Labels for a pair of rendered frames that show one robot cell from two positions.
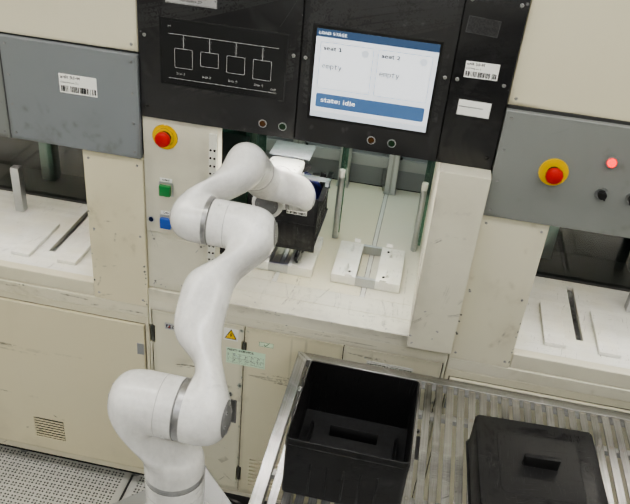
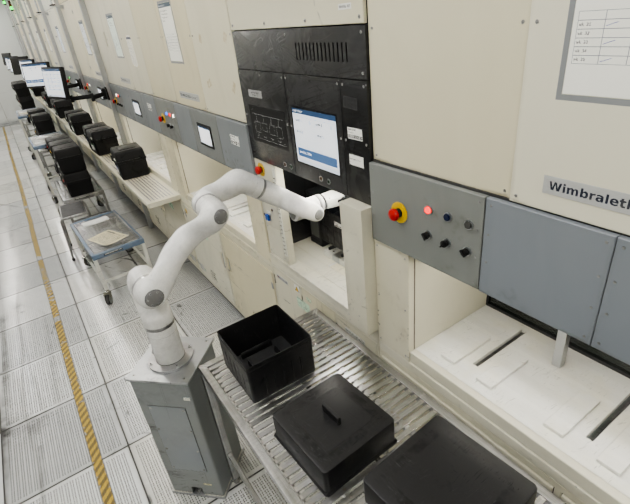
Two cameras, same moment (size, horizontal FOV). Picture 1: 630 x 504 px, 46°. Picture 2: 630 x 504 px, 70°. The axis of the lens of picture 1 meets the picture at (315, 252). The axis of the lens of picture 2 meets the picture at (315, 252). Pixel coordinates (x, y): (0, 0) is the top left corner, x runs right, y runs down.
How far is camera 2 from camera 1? 1.49 m
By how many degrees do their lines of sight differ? 44
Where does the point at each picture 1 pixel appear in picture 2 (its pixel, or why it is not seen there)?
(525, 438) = (346, 398)
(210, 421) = (139, 294)
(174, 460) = (147, 313)
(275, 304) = (313, 277)
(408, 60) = (325, 126)
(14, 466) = not seen: hidden behind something
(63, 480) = not seen: hidden behind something
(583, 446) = (376, 423)
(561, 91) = (397, 150)
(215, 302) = (176, 242)
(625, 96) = (432, 156)
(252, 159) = (230, 177)
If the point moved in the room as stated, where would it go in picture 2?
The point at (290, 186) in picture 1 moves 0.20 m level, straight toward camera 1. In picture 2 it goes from (290, 202) to (253, 219)
